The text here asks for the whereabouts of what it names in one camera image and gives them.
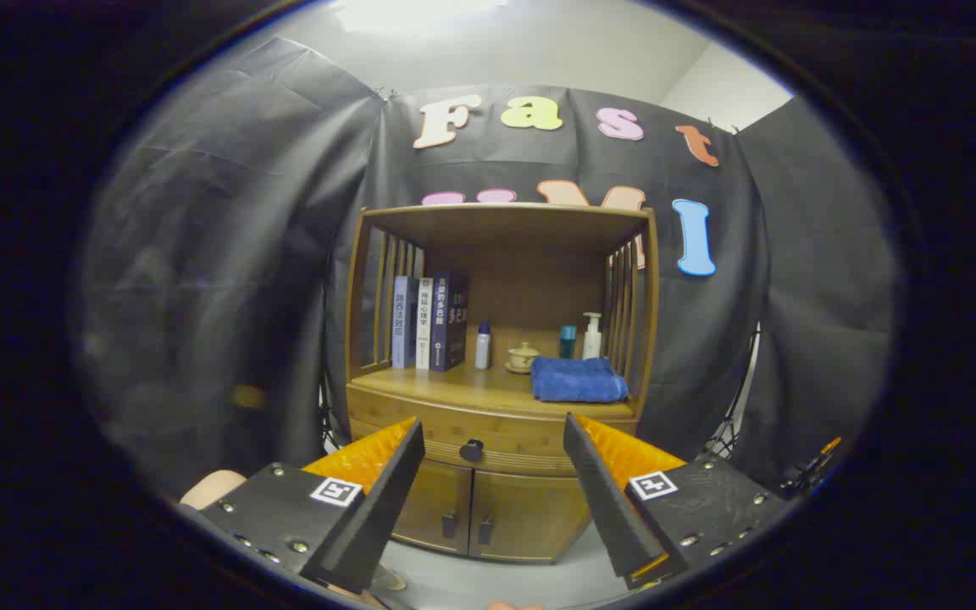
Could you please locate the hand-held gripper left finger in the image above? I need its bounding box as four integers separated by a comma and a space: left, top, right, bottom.
198, 415, 426, 596

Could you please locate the black device with wires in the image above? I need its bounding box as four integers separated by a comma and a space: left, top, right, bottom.
780, 436, 843, 496

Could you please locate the folded blue towel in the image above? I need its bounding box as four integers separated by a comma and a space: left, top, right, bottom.
530, 356, 629, 404

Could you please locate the wooden countertop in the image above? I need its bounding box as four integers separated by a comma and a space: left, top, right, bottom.
351, 360, 637, 420

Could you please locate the wooden drawer with black knob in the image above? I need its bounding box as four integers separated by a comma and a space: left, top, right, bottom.
347, 385, 637, 477

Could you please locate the wooden cabinet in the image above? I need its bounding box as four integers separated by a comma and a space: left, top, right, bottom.
344, 202, 660, 564

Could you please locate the white book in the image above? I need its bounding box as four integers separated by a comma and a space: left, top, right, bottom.
415, 277, 435, 371

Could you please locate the dark blue book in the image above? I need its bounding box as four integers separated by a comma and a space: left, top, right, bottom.
430, 271, 469, 373

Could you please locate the person's leg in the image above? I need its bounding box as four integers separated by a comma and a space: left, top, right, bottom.
179, 470, 247, 511

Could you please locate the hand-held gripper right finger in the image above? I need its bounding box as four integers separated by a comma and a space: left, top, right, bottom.
563, 412, 787, 591

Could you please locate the wooden cabinet door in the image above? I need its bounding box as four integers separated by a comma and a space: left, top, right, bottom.
391, 460, 474, 556
469, 469, 592, 564

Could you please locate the light blue book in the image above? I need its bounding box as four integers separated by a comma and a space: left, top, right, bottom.
391, 275, 419, 370

